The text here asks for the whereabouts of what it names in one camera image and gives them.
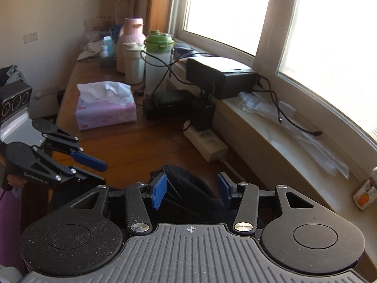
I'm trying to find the black Nike sweatpants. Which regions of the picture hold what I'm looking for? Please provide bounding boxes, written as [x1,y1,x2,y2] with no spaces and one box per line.
[148,165,236,226]

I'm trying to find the pink tissue pack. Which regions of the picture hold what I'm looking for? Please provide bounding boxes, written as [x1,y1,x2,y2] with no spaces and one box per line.
[75,81,137,131]

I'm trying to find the white power strip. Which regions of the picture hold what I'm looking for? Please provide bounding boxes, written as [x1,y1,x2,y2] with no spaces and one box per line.
[183,121,228,162]

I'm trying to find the blue cap bottle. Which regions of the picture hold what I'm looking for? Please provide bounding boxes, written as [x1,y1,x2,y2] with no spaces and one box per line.
[99,36,116,68]

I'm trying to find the beige lidded cup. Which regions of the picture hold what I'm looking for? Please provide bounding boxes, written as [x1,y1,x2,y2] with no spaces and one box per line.
[123,42,145,85]

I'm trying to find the black power adapter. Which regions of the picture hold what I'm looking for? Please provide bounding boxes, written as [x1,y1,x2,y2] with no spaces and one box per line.
[143,89,216,132]

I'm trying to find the clear plastic bag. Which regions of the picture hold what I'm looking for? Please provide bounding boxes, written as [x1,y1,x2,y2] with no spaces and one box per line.
[236,91,349,179]

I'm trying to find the small orange picture carton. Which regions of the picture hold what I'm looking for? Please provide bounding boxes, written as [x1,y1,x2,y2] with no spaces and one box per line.
[353,167,377,211]

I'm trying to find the pink thermos jug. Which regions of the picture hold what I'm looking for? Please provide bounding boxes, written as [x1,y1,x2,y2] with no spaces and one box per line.
[116,18,146,73]

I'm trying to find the green lid plastic container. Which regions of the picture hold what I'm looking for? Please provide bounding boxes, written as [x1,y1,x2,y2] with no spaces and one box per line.
[144,29,174,95]

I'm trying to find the black box device on sill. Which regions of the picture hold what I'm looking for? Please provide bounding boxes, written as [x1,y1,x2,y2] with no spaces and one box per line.
[186,56,258,100]

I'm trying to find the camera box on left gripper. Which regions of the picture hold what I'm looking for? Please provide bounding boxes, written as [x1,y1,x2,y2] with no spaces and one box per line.
[0,80,33,124]

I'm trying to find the brown wooden window frame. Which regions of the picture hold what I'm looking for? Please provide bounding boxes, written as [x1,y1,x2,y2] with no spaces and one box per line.
[144,0,172,35]

